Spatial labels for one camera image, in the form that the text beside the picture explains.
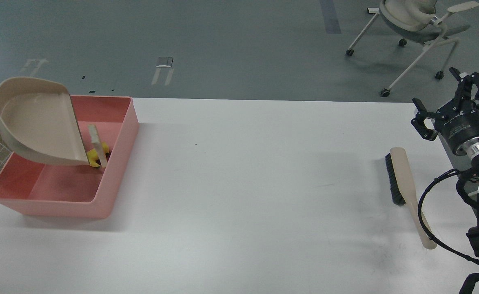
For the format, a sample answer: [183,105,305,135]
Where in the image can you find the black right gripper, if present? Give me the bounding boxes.
[411,67,479,156]

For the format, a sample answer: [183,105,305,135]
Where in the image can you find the beige hand brush black bristles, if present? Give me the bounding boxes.
[384,147,437,250]

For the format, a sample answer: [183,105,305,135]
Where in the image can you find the white bread slice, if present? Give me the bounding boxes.
[88,124,108,169]

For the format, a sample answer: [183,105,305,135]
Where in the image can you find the yellow sponge piece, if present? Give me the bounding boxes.
[86,142,110,169]

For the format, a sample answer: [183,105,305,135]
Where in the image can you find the beige plastic dustpan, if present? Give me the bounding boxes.
[0,77,89,166]

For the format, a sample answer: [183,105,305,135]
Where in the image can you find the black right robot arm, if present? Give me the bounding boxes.
[411,67,479,266]

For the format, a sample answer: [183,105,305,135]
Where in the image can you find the pink plastic bin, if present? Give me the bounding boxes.
[0,95,140,219]

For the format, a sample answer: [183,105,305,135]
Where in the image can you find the white office chair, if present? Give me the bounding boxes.
[346,0,479,98]

